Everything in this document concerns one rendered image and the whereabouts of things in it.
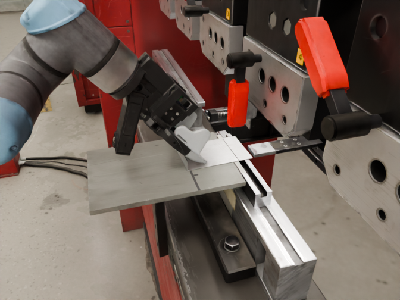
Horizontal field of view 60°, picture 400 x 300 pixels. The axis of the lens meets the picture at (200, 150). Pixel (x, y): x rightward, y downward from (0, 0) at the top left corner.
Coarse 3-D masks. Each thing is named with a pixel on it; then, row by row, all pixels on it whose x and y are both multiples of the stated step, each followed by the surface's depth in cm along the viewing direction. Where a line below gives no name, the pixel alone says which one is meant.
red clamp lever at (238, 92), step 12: (228, 60) 40; (240, 60) 40; (252, 60) 40; (240, 72) 41; (240, 84) 42; (228, 96) 43; (240, 96) 42; (228, 108) 44; (240, 108) 43; (228, 120) 45; (240, 120) 44
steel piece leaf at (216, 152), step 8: (208, 144) 70; (216, 144) 70; (224, 144) 70; (208, 152) 68; (216, 152) 68; (224, 152) 68; (232, 152) 68; (184, 160) 64; (208, 160) 65; (216, 160) 65; (224, 160) 65; (232, 160) 65; (192, 168) 63; (200, 168) 63
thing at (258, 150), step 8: (256, 144) 70; (264, 144) 70; (272, 144) 70; (280, 144) 70; (288, 144) 70; (296, 144) 70; (304, 144) 70; (312, 144) 70; (320, 144) 70; (256, 152) 67; (264, 152) 67; (272, 152) 68; (280, 152) 68
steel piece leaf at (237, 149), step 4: (224, 140) 71; (228, 140) 71; (232, 140) 71; (236, 140) 71; (228, 144) 70; (232, 144) 70; (236, 144) 70; (240, 144) 70; (232, 148) 69; (236, 148) 69; (240, 148) 69; (244, 148) 69; (236, 152) 68; (240, 152) 68; (244, 152) 68; (248, 152) 68; (236, 156) 67; (240, 156) 67; (244, 156) 67; (248, 156) 67; (240, 160) 65
